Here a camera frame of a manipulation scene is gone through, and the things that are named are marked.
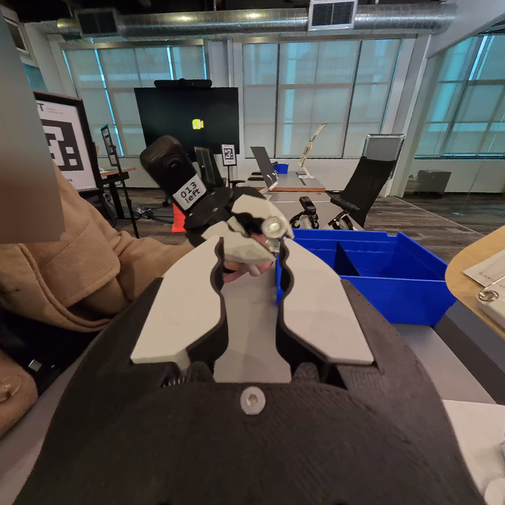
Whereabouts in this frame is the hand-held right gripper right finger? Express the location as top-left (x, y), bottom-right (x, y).
top-left (275, 239), bottom-right (375, 365)

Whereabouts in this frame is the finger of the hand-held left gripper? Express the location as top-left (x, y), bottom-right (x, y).
top-left (230, 194), bottom-right (295, 240)
top-left (200, 220), bottom-right (277, 266)

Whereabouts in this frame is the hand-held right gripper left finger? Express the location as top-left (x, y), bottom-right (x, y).
top-left (130, 235), bottom-right (229, 365)

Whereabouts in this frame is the silver hex bolt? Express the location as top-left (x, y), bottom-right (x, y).
top-left (260, 216), bottom-right (287, 251)

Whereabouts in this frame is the blue plastic bin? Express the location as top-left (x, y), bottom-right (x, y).
top-left (275, 228), bottom-right (457, 327)

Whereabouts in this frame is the person's left forearm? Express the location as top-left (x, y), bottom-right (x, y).
top-left (114, 237), bottom-right (196, 294)

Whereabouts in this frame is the wooden edged desk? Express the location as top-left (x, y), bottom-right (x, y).
top-left (245, 170), bottom-right (326, 193)

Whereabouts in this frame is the person's left hand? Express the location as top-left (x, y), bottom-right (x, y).
top-left (222, 232), bottom-right (274, 283)

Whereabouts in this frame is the empty document stand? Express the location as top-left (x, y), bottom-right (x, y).
top-left (250, 146), bottom-right (279, 195)

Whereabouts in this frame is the black office chair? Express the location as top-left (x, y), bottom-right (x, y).
top-left (193, 146), bottom-right (245, 191)

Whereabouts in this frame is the marker sign on stand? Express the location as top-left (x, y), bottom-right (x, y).
top-left (100, 124), bottom-right (140, 238)
top-left (221, 143), bottom-right (237, 187)

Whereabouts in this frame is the document stand with sheet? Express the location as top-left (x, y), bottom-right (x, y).
top-left (298, 123), bottom-right (327, 179)

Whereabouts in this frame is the black video bar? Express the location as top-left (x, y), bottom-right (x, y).
top-left (154, 79), bottom-right (213, 88)

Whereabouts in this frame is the large gridded window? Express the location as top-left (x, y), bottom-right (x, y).
top-left (242, 39), bottom-right (403, 158)
top-left (63, 47), bottom-right (208, 156)
top-left (416, 33), bottom-right (505, 156)

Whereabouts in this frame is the large marker sign board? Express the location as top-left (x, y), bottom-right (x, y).
top-left (33, 91), bottom-right (103, 194)

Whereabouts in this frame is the beige coat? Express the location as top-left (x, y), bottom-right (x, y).
top-left (0, 164), bottom-right (196, 436)

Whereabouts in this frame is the black mesh chair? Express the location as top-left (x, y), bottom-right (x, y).
top-left (327, 156), bottom-right (397, 230)

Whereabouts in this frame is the instruction sheet on stand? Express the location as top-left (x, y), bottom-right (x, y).
top-left (441, 227), bottom-right (505, 505)

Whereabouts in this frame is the silver framed sign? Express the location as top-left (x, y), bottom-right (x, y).
top-left (363, 134), bottom-right (406, 180)

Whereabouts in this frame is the black inner garment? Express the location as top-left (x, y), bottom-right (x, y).
top-left (0, 308), bottom-right (101, 395)

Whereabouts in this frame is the dark air vent grille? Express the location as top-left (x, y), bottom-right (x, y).
top-left (75, 10), bottom-right (119, 37)

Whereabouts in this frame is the printed instruction sheet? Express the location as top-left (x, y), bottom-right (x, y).
top-left (463, 252), bottom-right (505, 289)

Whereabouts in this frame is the black box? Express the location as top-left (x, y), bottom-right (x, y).
top-left (416, 170), bottom-right (453, 199)

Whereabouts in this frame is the white air vent grille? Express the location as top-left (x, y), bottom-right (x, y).
top-left (308, 0), bottom-right (359, 31)

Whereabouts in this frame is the idle gripper with camera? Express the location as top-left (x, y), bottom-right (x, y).
top-left (290, 196), bottom-right (319, 229)

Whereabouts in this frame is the large black wall screen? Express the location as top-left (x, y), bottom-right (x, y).
top-left (134, 87), bottom-right (240, 159)

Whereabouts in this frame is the silver duct with vent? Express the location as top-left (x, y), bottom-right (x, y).
top-left (116, 4), bottom-right (458, 38)

